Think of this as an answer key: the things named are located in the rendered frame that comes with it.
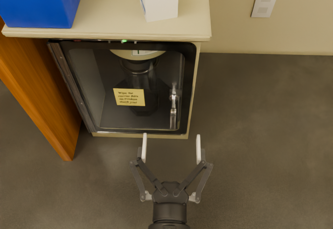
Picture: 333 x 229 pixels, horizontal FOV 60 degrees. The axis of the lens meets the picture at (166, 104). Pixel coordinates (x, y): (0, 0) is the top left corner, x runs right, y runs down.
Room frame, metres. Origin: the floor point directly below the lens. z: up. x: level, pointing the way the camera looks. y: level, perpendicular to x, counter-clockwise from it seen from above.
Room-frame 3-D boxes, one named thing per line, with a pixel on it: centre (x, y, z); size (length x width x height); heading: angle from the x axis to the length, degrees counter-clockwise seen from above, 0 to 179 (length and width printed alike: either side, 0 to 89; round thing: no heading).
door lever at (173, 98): (0.40, -0.02, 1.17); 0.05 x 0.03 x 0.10; 178
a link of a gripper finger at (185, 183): (0.23, -0.05, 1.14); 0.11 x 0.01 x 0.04; 137
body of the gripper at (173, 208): (0.17, -0.01, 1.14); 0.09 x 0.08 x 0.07; 178
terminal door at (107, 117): (0.43, 0.09, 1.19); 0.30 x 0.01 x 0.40; 88
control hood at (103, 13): (0.38, 0.09, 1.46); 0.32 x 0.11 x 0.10; 88
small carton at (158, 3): (0.38, 0.01, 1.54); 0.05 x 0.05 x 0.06; 14
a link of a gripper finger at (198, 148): (0.31, -0.08, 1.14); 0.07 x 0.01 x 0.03; 178
